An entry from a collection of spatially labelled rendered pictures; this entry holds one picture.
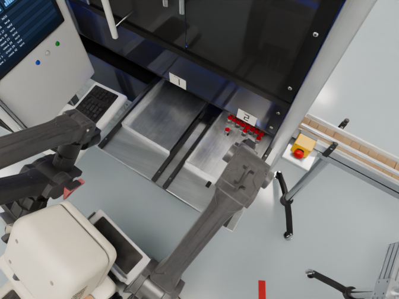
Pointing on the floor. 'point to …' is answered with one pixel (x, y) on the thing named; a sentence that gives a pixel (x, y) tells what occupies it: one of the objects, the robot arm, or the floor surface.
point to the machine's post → (322, 68)
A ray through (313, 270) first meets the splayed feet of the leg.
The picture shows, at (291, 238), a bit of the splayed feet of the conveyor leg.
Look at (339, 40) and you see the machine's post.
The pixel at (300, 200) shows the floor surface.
